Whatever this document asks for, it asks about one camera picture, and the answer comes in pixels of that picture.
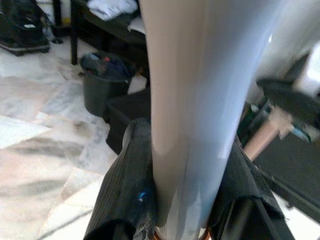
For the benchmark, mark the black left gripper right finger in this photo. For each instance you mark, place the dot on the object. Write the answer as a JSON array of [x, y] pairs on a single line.
[[245, 200]]

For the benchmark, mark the black bag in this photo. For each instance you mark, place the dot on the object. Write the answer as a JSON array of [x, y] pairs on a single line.
[[21, 25]]

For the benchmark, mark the black round waste bin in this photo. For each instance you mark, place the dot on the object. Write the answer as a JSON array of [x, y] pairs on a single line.
[[105, 87]]

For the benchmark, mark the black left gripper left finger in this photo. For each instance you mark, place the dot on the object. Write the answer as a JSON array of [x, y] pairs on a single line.
[[125, 190]]

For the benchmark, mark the dark wooden table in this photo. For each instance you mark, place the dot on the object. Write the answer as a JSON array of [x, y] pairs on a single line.
[[105, 32]]

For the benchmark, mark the black storage box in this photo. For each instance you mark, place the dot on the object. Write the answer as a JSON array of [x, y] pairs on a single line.
[[130, 112]]

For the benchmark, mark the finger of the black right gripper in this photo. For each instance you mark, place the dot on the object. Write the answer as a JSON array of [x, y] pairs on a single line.
[[290, 100]]

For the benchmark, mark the white cloth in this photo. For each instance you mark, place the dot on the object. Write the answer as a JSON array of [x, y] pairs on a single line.
[[110, 7]]

